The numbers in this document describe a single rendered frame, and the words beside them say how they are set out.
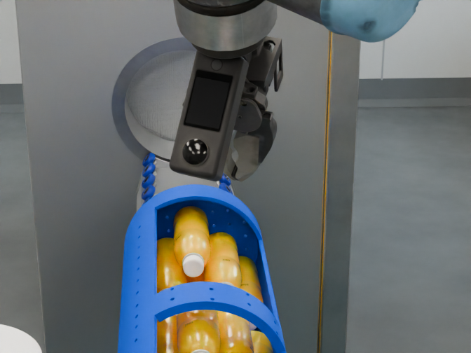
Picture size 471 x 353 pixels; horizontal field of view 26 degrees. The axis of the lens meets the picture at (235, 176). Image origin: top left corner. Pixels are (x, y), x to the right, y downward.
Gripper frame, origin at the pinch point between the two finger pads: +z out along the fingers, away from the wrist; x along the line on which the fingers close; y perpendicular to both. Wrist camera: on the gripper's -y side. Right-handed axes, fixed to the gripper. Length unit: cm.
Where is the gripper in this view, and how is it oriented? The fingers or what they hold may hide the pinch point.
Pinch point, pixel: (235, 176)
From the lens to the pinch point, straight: 105.7
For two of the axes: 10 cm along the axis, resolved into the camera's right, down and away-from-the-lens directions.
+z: 0.7, 6.2, 7.8
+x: -9.5, -1.9, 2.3
